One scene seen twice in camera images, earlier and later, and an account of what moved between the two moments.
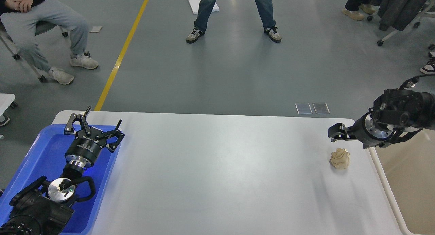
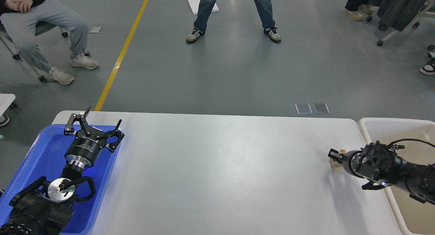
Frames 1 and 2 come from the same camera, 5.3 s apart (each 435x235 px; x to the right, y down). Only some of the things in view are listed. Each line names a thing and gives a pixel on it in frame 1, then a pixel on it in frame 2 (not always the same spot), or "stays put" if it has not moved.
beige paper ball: (340, 158) stays put
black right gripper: (366, 129) → (350, 161)
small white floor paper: (96, 29) stays put
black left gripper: (83, 150) stays put
